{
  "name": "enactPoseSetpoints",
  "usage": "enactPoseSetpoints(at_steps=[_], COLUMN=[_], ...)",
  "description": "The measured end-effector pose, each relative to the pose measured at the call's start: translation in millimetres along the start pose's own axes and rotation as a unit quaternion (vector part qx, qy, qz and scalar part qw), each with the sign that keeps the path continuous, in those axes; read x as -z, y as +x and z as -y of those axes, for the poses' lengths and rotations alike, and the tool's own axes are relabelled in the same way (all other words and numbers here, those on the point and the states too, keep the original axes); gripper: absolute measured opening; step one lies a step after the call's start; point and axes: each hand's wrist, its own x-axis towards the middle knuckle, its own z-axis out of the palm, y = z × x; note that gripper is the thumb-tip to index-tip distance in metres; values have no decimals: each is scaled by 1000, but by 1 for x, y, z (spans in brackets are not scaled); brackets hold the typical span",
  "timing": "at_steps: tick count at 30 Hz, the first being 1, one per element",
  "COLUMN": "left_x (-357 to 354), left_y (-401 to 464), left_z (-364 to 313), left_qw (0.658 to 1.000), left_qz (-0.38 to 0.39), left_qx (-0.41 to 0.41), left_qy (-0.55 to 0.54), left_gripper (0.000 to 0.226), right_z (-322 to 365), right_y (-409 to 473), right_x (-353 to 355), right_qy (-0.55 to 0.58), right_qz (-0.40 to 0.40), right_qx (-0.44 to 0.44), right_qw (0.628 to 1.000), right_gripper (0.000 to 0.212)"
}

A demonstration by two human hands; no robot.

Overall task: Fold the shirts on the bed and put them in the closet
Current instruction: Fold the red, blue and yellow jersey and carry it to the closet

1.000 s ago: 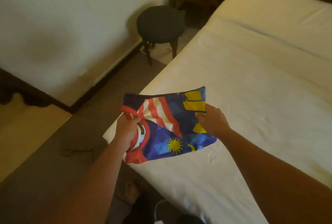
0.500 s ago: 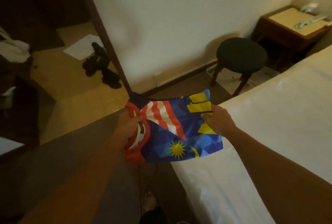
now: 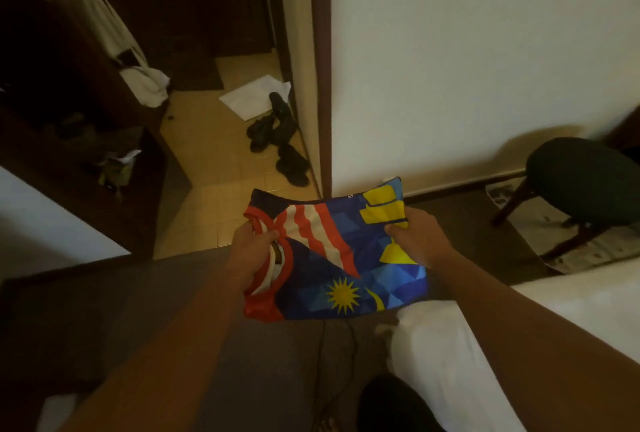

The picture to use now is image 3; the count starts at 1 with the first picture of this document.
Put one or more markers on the person's left hand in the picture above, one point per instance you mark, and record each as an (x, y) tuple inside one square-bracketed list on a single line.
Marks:
[(250, 253)]

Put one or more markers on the person's right hand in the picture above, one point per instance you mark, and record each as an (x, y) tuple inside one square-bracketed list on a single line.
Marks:
[(420, 240)]

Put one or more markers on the person's right forearm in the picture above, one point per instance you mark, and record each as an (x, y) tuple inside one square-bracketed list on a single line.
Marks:
[(540, 347)]

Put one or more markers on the person's left forearm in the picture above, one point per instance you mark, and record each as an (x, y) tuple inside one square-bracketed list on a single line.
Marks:
[(160, 367)]

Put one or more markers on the person's right leg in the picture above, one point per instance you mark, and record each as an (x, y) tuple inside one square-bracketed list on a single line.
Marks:
[(395, 407)]

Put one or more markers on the black shoe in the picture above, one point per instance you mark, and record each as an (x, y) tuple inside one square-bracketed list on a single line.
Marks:
[(283, 115), (293, 165), (260, 133)]

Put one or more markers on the white bed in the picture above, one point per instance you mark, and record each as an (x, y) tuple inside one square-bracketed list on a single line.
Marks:
[(520, 327)]

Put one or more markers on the white floor towel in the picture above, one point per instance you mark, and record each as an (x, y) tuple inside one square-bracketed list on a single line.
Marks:
[(252, 97)]

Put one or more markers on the white red packet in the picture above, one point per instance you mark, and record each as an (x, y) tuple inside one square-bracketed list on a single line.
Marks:
[(118, 167)]

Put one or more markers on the black round stool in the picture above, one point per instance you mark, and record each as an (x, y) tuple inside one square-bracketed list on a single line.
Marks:
[(590, 182)]

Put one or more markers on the white hanging robe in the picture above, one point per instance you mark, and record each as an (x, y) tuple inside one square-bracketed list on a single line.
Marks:
[(105, 22)]

